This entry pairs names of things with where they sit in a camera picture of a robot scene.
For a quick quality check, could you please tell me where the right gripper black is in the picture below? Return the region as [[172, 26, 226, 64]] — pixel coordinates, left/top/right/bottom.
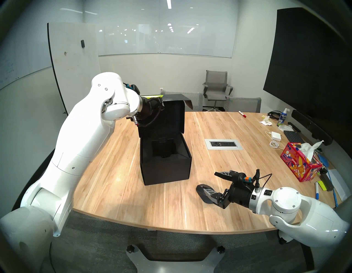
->
[[203, 171, 255, 210]]

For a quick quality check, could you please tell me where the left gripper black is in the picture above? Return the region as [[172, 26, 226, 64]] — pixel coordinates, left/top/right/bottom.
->
[[139, 97, 165, 119]]

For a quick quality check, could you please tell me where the black Logitech computer mouse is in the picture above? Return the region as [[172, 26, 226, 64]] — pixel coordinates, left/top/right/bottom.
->
[[196, 184, 218, 204]]

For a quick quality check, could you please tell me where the black cardboard box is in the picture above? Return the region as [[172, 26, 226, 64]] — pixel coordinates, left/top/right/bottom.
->
[[137, 94, 193, 186]]

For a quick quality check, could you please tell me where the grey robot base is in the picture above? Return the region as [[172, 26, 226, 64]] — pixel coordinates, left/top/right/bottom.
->
[[126, 244, 226, 273]]

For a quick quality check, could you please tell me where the colourful Kleenex tissue box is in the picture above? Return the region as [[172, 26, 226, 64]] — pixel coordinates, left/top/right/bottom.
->
[[280, 142, 323, 182]]

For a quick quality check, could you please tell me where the grey ribbed mesh chair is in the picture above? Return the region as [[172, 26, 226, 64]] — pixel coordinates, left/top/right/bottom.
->
[[161, 89, 204, 112]]

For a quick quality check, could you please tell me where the silver table power outlet panel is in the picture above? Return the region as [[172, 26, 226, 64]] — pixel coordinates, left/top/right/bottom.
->
[[204, 139, 243, 151]]

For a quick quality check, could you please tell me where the grey office chair with armrests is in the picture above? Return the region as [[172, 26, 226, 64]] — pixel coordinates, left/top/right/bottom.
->
[[203, 70, 233, 112]]

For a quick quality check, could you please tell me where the grey plain mesh chair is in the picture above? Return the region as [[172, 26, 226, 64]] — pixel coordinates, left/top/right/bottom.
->
[[225, 96, 262, 113]]

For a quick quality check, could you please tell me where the black keyboard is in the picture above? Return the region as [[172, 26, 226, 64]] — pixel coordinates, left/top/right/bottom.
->
[[283, 130, 306, 144]]

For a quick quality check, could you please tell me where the Expo cleaner spray bottle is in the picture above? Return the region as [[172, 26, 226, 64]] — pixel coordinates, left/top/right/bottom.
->
[[277, 108, 290, 127]]

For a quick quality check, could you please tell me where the white tissue sheet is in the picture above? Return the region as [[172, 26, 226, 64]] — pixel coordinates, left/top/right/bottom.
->
[[298, 140, 324, 161]]

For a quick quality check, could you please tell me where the mobile whiteboard on black stand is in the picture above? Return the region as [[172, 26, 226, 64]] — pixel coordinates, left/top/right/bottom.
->
[[47, 23, 101, 116]]

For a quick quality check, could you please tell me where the blue flat packet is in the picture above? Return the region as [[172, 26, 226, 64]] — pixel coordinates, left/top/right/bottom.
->
[[316, 153, 330, 168]]

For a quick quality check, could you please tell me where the black whiteboard eraser block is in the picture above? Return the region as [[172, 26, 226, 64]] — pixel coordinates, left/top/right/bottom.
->
[[319, 168, 334, 192]]

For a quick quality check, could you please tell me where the black video bar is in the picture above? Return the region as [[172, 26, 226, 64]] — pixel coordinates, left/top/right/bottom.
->
[[291, 110, 333, 146]]

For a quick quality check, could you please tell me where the black looped gripper cable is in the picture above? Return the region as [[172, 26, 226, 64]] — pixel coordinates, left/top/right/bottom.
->
[[132, 106, 163, 127]]

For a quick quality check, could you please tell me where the right wrist camera cable black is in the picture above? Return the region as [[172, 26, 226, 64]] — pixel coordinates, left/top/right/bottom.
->
[[253, 170, 273, 192]]

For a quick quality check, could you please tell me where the wide glass wall whiteboard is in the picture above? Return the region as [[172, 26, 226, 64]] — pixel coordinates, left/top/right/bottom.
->
[[95, 23, 237, 59]]

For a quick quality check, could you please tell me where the white coiled charger cable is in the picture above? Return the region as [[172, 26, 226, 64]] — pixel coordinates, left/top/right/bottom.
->
[[265, 132, 284, 150]]

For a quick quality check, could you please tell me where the large black wall television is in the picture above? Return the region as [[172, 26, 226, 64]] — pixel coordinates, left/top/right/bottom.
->
[[263, 7, 352, 130]]

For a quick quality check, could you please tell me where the glass wall whiteboard with scribbles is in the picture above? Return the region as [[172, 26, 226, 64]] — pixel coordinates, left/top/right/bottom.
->
[[0, 11, 84, 91]]

